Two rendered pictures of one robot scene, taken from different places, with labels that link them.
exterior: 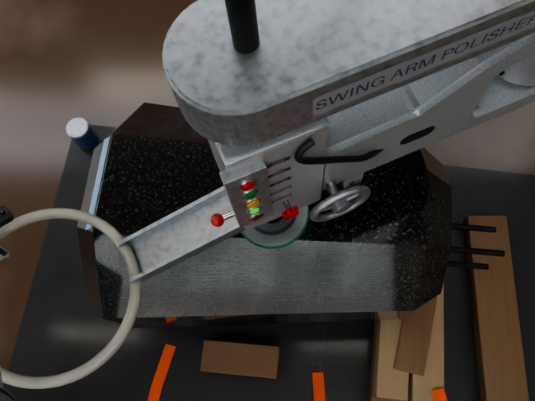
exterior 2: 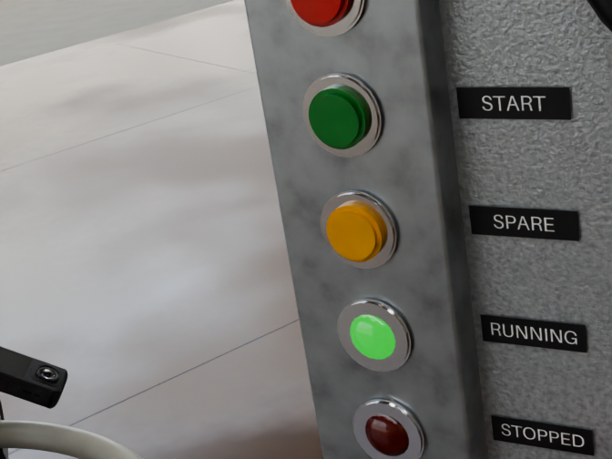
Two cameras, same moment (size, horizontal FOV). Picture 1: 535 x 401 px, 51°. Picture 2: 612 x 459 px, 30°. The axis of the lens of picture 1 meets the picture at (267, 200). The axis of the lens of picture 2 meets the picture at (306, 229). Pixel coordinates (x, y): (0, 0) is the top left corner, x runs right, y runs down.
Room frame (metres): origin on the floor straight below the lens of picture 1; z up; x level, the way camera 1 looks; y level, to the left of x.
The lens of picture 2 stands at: (0.02, -0.28, 1.54)
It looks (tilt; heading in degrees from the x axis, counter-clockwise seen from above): 22 degrees down; 46
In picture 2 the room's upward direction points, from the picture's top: 9 degrees counter-clockwise
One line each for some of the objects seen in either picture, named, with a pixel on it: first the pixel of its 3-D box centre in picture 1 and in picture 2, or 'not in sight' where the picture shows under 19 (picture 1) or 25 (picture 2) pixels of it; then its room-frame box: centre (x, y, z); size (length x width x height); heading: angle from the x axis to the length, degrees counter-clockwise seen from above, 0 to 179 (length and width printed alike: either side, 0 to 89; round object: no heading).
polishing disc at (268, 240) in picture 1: (271, 210); not in sight; (0.49, -0.01, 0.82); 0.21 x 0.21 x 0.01
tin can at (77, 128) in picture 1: (82, 133); not in sight; (1.24, 0.79, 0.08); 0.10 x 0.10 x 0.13
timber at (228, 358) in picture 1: (241, 359); not in sight; (0.13, 0.21, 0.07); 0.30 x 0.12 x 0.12; 76
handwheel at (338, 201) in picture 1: (333, 190); not in sight; (0.40, -0.15, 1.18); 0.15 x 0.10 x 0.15; 104
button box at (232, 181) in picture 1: (249, 196); (373, 216); (0.36, 0.03, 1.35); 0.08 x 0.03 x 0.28; 104
